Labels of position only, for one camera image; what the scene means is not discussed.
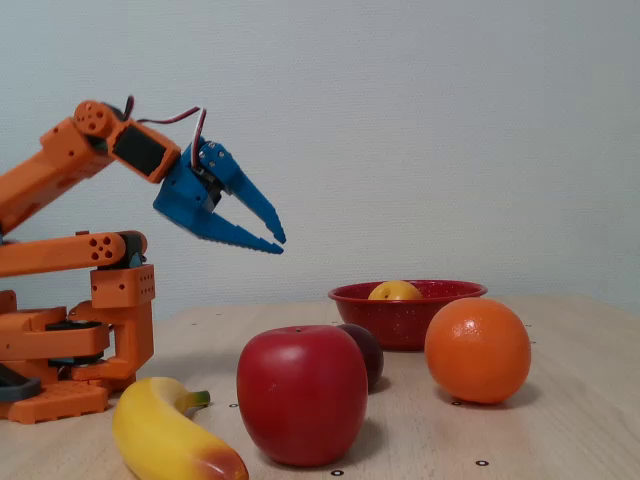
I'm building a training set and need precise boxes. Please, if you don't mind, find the yellow toy peach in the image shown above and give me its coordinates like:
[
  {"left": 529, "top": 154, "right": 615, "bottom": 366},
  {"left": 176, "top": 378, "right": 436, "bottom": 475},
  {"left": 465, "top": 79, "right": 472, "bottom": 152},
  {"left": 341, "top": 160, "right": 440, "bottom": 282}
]
[{"left": 367, "top": 280, "right": 425, "bottom": 301}]

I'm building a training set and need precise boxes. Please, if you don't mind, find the red toy apple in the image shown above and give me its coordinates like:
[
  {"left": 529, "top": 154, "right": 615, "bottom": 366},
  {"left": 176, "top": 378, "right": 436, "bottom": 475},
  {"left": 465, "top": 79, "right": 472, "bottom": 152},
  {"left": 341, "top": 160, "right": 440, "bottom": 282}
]
[{"left": 236, "top": 324, "right": 370, "bottom": 468}]

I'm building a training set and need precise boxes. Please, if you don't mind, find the toy orange fruit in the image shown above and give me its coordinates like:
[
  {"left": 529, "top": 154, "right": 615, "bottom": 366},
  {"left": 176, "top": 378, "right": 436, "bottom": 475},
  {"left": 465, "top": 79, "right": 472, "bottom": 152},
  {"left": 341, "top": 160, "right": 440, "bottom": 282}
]
[{"left": 424, "top": 297, "right": 532, "bottom": 405}]

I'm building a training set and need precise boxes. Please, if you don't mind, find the orange robot base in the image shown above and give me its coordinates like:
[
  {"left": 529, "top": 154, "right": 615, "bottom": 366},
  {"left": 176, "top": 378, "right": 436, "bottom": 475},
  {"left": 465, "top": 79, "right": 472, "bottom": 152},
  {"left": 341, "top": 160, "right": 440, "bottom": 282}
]
[{"left": 0, "top": 289, "right": 111, "bottom": 426}]

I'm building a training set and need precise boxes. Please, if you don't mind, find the dark grey table clamp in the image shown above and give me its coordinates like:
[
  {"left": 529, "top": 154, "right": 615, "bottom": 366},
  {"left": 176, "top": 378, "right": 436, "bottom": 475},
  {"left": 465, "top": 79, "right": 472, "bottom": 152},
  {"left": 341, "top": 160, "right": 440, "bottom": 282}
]
[{"left": 0, "top": 363, "right": 42, "bottom": 404}]

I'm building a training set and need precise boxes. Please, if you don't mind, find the dark purple toy plum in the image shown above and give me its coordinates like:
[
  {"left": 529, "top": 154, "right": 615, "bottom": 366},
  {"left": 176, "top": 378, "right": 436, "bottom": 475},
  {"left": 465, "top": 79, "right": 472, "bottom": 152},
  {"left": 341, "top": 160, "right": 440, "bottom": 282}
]
[{"left": 337, "top": 323, "right": 385, "bottom": 394}]

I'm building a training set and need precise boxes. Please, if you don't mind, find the yellow toy banana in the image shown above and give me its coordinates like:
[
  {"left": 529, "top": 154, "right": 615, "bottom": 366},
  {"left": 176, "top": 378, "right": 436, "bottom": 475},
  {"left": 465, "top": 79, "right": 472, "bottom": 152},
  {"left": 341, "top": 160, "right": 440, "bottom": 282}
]
[{"left": 112, "top": 376, "right": 250, "bottom": 480}]

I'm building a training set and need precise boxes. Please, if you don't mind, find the red speckled enamel bowl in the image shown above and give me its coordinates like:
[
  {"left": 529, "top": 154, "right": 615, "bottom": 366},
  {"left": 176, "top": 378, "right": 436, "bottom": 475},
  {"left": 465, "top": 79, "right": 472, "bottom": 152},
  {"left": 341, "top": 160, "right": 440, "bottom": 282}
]
[{"left": 328, "top": 279, "right": 489, "bottom": 352}]

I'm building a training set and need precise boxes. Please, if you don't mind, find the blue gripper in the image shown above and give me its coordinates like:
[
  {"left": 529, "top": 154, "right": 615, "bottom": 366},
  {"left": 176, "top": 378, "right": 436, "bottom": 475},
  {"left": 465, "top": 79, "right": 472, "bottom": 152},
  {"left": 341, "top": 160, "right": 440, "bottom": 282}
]
[{"left": 152, "top": 140, "right": 287, "bottom": 256}]

